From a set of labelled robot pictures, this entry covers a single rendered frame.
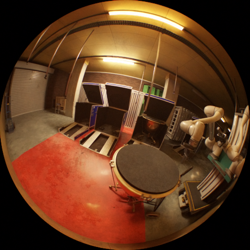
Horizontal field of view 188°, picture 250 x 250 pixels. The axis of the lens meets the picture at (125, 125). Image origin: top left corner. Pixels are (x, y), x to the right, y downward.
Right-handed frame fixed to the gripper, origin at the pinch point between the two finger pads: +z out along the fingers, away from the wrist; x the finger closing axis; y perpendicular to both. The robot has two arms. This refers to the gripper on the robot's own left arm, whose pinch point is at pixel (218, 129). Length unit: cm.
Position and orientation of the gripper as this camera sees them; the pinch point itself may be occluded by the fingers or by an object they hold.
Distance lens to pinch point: 91.0
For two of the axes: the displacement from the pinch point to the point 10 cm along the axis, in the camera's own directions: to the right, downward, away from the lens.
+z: -7.3, -6.4, 2.2
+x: -4.1, 1.6, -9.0
